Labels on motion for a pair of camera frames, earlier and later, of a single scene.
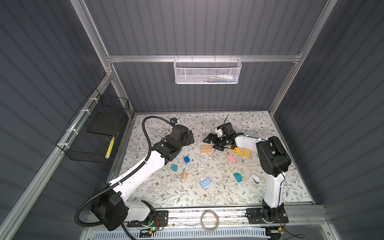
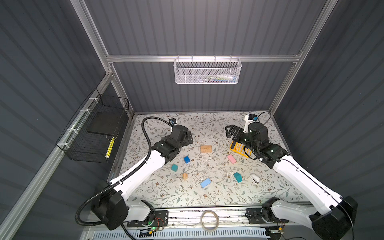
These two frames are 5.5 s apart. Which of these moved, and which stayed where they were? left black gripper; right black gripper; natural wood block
Moved: right black gripper
Stayed: left black gripper; natural wood block
